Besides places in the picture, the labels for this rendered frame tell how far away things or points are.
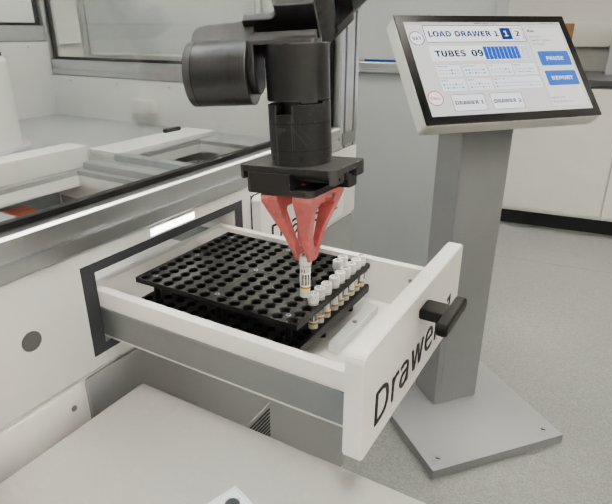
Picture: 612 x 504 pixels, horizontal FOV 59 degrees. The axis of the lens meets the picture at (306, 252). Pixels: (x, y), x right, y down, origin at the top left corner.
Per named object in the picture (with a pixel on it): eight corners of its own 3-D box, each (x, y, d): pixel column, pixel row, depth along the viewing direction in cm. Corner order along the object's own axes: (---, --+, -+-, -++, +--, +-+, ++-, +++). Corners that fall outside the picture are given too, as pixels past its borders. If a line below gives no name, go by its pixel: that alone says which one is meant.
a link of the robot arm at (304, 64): (323, 27, 44) (332, 29, 49) (241, 31, 45) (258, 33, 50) (326, 114, 46) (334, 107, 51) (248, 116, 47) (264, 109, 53)
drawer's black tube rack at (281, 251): (367, 308, 70) (370, 262, 67) (297, 379, 56) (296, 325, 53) (230, 272, 80) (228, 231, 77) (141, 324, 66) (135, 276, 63)
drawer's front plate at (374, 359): (454, 321, 70) (463, 242, 66) (359, 465, 47) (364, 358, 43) (441, 317, 71) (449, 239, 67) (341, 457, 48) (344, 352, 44)
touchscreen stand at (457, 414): (561, 442, 165) (641, 97, 125) (432, 479, 151) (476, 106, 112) (465, 355, 208) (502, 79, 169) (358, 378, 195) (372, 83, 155)
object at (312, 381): (437, 312, 69) (442, 269, 67) (349, 433, 49) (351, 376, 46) (198, 252, 88) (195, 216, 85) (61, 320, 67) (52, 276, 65)
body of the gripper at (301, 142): (276, 170, 56) (272, 96, 54) (365, 177, 51) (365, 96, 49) (239, 183, 51) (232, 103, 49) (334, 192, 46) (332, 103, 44)
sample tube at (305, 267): (307, 299, 55) (307, 257, 53) (296, 296, 55) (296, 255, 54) (313, 294, 56) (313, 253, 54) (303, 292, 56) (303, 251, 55)
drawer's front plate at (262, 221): (343, 214, 110) (344, 161, 106) (262, 263, 87) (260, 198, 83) (335, 212, 111) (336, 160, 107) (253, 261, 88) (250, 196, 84)
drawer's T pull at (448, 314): (466, 307, 57) (468, 296, 56) (445, 340, 51) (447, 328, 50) (433, 299, 59) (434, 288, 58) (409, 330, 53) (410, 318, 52)
